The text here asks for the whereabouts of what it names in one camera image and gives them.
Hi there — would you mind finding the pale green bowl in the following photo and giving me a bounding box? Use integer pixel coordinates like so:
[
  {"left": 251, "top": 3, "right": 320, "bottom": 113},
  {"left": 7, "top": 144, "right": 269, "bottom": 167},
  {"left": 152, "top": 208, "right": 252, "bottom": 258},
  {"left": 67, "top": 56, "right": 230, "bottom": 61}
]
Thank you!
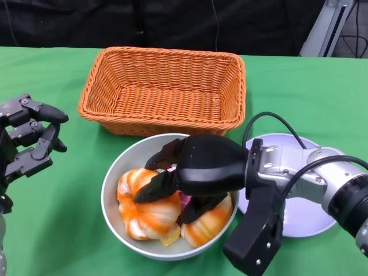
[{"left": 101, "top": 132, "right": 240, "bottom": 261}]

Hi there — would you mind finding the green tablecloth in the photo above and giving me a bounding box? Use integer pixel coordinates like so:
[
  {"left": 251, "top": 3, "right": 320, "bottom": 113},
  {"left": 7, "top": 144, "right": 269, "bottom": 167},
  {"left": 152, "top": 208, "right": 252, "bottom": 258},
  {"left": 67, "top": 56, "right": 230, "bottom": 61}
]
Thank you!
[{"left": 0, "top": 47, "right": 368, "bottom": 276}]

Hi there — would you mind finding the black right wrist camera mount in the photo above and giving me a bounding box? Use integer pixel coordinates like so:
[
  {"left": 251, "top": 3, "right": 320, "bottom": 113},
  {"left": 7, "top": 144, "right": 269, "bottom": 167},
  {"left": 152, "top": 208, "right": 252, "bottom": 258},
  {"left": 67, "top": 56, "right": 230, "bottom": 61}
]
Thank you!
[{"left": 223, "top": 183, "right": 285, "bottom": 276}]

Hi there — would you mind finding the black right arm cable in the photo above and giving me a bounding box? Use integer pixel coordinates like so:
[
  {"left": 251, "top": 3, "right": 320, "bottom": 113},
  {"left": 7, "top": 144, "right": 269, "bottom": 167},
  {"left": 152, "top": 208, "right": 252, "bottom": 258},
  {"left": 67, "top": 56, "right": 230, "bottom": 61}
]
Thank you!
[{"left": 243, "top": 111, "right": 368, "bottom": 201}]

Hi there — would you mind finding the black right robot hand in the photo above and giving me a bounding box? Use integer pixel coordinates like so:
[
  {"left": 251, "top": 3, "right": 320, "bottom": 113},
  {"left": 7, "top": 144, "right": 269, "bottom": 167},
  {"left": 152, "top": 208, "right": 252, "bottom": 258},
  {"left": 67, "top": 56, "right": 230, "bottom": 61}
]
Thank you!
[{"left": 133, "top": 134, "right": 250, "bottom": 225}]

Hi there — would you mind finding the grey metal stand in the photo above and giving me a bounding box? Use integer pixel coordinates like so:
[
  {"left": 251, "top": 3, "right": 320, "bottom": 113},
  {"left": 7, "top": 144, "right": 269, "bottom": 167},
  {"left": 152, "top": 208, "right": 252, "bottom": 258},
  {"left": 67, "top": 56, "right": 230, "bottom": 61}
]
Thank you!
[{"left": 298, "top": 0, "right": 359, "bottom": 58}]

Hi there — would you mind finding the orange striped bread roll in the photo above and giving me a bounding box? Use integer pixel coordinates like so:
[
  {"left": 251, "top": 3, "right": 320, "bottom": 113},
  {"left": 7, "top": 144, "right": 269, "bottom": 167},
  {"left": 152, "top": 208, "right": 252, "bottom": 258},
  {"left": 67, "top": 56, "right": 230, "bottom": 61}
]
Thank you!
[
  {"left": 116, "top": 168, "right": 182, "bottom": 241},
  {"left": 181, "top": 195, "right": 233, "bottom": 248}
]

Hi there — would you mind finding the lavender plate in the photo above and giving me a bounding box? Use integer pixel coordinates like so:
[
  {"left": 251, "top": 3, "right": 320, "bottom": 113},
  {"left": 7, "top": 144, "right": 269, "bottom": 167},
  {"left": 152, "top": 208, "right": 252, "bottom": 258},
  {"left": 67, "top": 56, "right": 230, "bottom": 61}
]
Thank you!
[{"left": 238, "top": 132, "right": 346, "bottom": 239}]

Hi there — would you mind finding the black backdrop cloth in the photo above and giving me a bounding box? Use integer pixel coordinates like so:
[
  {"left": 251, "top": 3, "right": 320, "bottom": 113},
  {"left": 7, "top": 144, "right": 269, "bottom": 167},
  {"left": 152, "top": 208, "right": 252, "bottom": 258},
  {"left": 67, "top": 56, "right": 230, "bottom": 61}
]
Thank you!
[{"left": 0, "top": 0, "right": 328, "bottom": 58}]

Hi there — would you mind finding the orange wicker basket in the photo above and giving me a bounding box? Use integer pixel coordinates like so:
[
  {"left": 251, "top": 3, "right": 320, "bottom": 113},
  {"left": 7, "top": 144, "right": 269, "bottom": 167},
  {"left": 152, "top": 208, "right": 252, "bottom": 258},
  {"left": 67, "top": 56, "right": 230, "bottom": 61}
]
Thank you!
[{"left": 77, "top": 47, "right": 247, "bottom": 137}]

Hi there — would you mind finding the black floor cable loop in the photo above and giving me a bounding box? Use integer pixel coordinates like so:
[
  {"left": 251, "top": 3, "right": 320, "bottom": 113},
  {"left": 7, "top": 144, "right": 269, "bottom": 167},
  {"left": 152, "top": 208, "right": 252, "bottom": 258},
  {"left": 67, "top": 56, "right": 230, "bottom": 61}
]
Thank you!
[{"left": 340, "top": 0, "right": 368, "bottom": 59}]

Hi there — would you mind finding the yellow cake slice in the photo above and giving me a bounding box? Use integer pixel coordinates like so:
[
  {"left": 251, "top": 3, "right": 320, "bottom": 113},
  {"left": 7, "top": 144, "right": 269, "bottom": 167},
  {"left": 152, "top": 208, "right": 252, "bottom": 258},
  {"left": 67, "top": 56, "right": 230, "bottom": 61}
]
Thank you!
[{"left": 159, "top": 229, "right": 182, "bottom": 247}]

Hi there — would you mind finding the magenta layered cake slice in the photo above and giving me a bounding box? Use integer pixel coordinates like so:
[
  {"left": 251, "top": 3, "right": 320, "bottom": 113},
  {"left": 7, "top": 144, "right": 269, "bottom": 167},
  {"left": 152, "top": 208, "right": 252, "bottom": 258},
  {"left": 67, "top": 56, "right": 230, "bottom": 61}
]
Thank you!
[{"left": 178, "top": 191, "right": 193, "bottom": 206}]

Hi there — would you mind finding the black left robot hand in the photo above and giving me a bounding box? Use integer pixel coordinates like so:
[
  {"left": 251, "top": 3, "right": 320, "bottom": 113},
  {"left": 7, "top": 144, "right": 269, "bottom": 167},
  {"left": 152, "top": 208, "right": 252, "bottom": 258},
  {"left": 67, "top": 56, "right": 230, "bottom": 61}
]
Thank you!
[{"left": 0, "top": 93, "right": 70, "bottom": 215}]

